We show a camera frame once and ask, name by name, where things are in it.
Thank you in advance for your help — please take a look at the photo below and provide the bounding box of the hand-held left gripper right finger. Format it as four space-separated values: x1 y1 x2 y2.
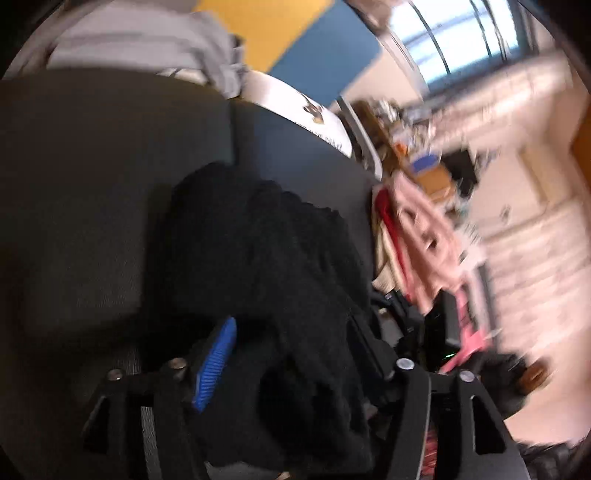
346 314 532 480

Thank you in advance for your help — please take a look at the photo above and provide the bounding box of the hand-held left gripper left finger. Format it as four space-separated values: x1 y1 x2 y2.
81 316 239 480

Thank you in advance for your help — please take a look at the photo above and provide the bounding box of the black knit garment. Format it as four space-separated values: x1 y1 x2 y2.
157 161 385 468

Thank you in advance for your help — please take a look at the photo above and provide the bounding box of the pink object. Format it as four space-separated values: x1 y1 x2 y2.
438 272 497 376

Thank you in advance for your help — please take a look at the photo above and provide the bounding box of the pink garment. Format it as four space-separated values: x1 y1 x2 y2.
392 173 468 315

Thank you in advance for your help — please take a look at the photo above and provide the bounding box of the brown round object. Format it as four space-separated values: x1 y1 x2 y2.
516 359 553 394

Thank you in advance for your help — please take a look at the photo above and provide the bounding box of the pale patterned fabric wardrobe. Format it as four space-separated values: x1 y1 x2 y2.
480 194 591 352

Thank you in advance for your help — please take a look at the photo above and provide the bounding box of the red garment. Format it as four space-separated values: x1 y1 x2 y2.
373 188 414 297

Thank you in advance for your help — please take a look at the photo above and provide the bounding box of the cluttered wooden desk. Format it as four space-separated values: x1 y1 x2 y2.
355 99 463 205

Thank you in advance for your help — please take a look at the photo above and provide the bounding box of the black monitor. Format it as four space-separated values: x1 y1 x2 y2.
443 148 482 195

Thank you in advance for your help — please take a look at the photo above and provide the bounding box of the dark grey bed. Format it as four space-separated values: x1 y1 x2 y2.
0 67 385 480

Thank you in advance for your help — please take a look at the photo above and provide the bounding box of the wooden door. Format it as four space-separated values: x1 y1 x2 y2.
570 119 591 182

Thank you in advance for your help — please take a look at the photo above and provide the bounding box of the beige patterned curtain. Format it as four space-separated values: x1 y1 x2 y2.
346 0 416 29
429 51 570 154

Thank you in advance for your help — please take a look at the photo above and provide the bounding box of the white printed garment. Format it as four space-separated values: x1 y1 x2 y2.
240 71 354 158

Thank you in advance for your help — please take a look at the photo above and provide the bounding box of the barred window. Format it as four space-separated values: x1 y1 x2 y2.
390 0 533 91

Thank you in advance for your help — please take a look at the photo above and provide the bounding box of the grey yellow blue headboard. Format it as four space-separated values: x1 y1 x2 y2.
194 0 384 110

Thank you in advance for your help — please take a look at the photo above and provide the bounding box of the light grey striped garment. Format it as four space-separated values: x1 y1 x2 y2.
46 9 251 100

